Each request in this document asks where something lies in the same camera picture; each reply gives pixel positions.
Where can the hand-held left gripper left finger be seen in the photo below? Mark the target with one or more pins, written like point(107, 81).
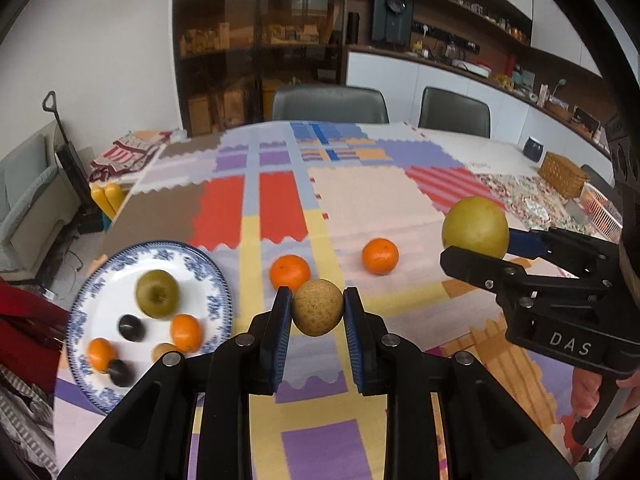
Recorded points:
point(282, 340)

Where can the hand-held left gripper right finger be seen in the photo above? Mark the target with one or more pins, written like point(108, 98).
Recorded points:
point(352, 340)

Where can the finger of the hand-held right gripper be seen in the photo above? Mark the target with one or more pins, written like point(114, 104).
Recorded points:
point(525, 243)
point(475, 265)

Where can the round yellow pear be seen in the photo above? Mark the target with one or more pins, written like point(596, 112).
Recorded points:
point(475, 227)

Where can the large brown fruit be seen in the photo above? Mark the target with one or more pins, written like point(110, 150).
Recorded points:
point(318, 307)

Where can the orange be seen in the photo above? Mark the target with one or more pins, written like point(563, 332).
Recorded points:
point(100, 353)
point(186, 332)
point(290, 271)
point(380, 256)

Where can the small brown fruit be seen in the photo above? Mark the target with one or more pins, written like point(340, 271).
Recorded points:
point(164, 351)

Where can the green apple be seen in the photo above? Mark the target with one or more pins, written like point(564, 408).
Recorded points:
point(157, 294)

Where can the dark plum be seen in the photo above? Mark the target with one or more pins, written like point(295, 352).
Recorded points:
point(131, 327)
point(120, 372)

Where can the blue-rimmed white plate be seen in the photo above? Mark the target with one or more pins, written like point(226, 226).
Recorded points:
point(125, 280)

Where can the person's right hand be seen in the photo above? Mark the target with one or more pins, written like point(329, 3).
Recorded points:
point(585, 392)

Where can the wicker basket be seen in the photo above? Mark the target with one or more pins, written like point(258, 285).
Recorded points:
point(562, 175)

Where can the white plastic basket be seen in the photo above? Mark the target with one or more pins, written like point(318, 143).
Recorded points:
point(602, 212)

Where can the dark blue jar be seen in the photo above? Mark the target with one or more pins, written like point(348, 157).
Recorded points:
point(533, 150)

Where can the grey dining chair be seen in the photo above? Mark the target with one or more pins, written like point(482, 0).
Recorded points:
point(455, 112)
point(330, 105)
point(597, 177)

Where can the colourful patchwork tablecloth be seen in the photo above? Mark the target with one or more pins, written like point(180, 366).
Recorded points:
point(370, 200)

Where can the white box appliance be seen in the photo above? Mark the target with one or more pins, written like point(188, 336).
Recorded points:
point(470, 69)

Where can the white base cabinet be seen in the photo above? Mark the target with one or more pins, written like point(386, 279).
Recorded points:
point(395, 67)

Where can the yellow plastic object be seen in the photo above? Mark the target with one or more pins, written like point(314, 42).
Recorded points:
point(107, 200)

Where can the folded red striped cloth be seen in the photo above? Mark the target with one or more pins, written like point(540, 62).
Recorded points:
point(125, 152)

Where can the black thermos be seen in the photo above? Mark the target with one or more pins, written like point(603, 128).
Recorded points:
point(353, 29)

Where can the black upright vacuum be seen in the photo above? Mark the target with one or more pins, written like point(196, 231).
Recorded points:
point(70, 170)

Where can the grey sofa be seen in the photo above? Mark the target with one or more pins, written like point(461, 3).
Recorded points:
point(25, 200)

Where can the dark glass cabinet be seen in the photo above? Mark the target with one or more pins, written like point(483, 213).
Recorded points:
point(225, 35)

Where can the wooden wall shelf unit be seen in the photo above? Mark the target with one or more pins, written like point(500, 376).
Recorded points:
point(450, 20)

